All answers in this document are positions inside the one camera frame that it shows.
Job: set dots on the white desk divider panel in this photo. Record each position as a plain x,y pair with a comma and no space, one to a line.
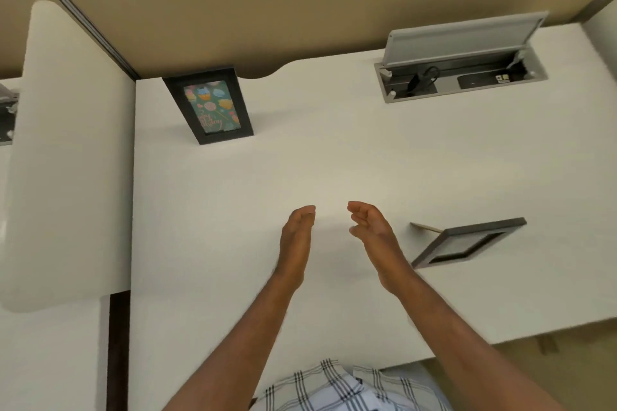
72,160

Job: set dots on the grey metal partition rail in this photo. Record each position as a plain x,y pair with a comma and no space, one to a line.
77,11

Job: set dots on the black socket panel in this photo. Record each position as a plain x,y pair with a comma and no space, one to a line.
482,81

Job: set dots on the white plaid garment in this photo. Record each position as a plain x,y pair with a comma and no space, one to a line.
337,389

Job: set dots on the person's left forearm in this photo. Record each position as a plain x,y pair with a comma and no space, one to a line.
241,343

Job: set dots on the person's left fingers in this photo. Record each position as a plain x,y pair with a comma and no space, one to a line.
301,220

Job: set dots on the person's right hand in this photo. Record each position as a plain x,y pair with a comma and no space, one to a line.
383,251

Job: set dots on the grey empty picture frame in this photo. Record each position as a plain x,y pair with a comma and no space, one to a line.
475,232

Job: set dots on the person's left hand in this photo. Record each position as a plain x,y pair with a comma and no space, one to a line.
293,251

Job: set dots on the person's right forearm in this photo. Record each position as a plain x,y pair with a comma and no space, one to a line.
458,343

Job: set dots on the person's right fingers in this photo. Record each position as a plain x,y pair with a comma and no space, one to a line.
366,215

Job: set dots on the black frame with colourful card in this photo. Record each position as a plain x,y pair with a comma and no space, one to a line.
212,109

